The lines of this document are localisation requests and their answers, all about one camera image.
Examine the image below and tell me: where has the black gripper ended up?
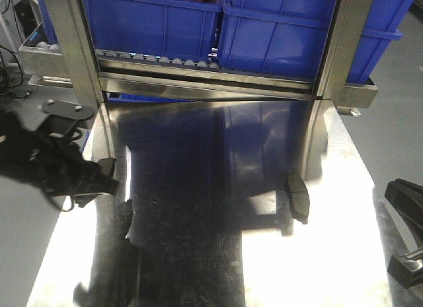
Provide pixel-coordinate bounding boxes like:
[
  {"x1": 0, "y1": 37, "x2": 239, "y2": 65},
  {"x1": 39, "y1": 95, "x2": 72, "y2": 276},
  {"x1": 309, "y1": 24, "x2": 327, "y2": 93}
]
[{"x1": 1, "y1": 110, "x2": 119, "y2": 208}]

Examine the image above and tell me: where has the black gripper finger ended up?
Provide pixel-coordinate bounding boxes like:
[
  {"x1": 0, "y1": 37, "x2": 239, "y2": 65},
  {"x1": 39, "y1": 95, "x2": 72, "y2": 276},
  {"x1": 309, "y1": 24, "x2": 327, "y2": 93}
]
[
  {"x1": 387, "y1": 248, "x2": 422, "y2": 289},
  {"x1": 385, "y1": 178, "x2": 422, "y2": 246}
]

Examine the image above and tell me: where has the dark grey brake pad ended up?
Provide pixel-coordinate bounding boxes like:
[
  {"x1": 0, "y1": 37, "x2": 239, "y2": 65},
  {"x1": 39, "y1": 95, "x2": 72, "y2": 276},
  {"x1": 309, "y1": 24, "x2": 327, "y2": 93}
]
[{"x1": 285, "y1": 173, "x2": 310, "y2": 224}]

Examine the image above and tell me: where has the large blue bin left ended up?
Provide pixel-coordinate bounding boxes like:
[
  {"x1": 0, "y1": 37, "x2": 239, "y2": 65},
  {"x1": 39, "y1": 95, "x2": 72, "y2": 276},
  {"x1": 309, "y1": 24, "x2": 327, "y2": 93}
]
[{"x1": 34, "y1": 0, "x2": 224, "y2": 63}]

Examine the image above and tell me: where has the large blue bin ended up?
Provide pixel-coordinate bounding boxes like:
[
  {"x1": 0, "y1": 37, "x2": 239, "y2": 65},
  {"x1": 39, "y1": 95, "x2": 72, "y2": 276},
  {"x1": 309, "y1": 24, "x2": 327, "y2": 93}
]
[
  {"x1": 217, "y1": 0, "x2": 414, "y2": 84},
  {"x1": 34, "y1": 0, "x2": 224, "y2": 63}
]

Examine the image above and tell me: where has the large blue bin right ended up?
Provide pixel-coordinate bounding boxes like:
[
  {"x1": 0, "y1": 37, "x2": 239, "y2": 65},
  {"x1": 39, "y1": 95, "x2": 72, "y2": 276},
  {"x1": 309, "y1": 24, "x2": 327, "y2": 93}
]
[{"x1": 217, "y1": 0, "x2": 414, "y2": 84}]

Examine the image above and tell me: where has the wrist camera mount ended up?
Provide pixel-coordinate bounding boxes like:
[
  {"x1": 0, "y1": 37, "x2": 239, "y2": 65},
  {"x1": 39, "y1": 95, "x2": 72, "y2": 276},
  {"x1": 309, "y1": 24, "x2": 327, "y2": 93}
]
[{"x1": 41, "y1": 99, "x2": 95, "y2": 121}]

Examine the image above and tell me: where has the steel rack frame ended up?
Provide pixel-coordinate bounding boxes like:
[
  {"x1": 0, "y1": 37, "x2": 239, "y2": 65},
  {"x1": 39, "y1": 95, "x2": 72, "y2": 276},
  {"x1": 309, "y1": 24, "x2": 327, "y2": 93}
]
[{"x1": 19, "y1": 0, "x2": 378, "y2": 114}]

